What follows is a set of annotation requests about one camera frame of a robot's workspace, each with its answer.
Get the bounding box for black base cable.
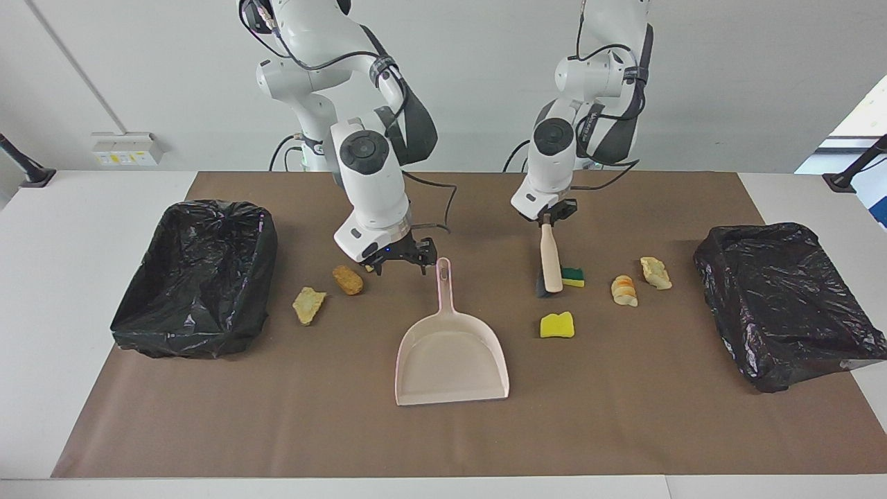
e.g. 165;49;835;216
502;139;531;173
269;134;306;172

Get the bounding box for black left arm wrist cable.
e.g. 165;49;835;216
572;0;656;191

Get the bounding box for pale yellow sponge chunk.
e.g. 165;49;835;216
292;287;327;326

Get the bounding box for bin lined with black bag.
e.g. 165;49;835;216
111;200;279;360
693;222;887;394

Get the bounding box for orange striped croissant piece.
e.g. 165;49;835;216
611;274;638;307

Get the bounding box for brown paper table mat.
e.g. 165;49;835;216
52;171;887;479

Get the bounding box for beige hand brush black bristles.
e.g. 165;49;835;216
536;213;564;299

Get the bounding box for white wall cable duct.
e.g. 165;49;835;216
26;0;129;136

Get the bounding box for brown oval bread nugget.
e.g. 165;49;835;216
332;265;364;296

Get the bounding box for pale pink plastic dustpan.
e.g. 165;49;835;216
395;257;510;407

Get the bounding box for large yellow sponge piece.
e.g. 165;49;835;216
540;311;575;339

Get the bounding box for black left base cable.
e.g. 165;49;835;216
502;139;531;173

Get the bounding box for black right base cable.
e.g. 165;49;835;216
269;134;306;172

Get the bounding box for white wall socket box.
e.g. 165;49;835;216
91;132;166;167

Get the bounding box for pale cream bread chunk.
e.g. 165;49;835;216
640;256;673;290

